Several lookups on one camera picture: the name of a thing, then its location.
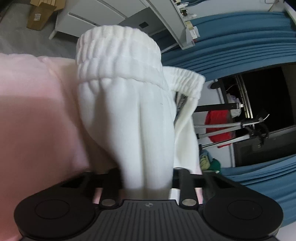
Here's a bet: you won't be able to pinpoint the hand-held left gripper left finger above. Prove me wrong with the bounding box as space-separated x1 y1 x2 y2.
61 168 123 207

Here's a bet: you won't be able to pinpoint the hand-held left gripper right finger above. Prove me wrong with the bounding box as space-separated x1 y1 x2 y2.
172 169 230 207

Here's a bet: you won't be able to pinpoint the white pants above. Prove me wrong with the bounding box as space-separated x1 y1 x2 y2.
76 25 206 201

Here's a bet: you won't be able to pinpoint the red garment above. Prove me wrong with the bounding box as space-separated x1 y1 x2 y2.
205 110 237 149

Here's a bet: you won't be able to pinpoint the garment steamer stand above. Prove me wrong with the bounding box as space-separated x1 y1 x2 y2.
193 113 271 149

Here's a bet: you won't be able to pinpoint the blue curtain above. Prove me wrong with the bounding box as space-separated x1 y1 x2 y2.
161 10 296 82
218 154 296 198

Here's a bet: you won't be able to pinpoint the white hanging garment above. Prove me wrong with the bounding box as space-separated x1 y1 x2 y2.
228 94 243 117

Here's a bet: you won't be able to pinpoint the pastel bed blanket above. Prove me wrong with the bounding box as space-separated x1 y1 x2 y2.
0 53 103 241

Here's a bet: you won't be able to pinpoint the dark window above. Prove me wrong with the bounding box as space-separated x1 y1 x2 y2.
217 66 296 168

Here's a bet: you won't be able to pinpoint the white dressing table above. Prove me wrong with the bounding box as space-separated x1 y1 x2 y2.
48 0 200 50

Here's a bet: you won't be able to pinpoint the flat cardboard box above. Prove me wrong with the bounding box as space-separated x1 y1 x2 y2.
26 5 59 32
30 0 67 11

